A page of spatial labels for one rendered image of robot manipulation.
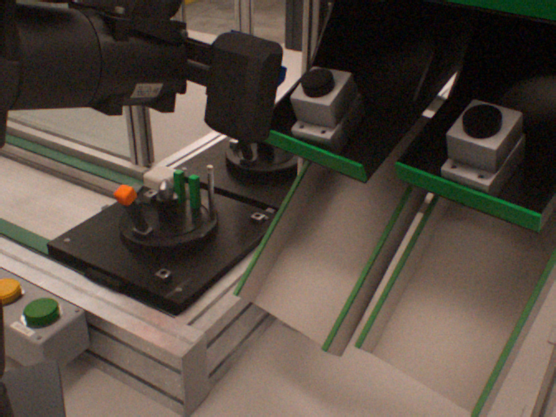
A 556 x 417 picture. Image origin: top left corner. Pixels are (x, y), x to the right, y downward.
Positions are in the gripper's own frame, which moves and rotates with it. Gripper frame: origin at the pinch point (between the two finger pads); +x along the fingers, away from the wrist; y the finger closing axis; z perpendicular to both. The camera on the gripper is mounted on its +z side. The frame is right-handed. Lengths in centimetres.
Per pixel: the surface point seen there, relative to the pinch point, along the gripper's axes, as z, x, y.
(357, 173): -8.3, 13.2, -5.9
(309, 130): -6.0, 12.8, 0.0
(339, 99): -2.6, 13.5, -2.2
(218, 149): -24, 44, 42
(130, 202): -22.9, 13.0, 25.3
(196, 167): -26, 37, 39
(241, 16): -7, 115, 108
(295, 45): -20, 192, 145
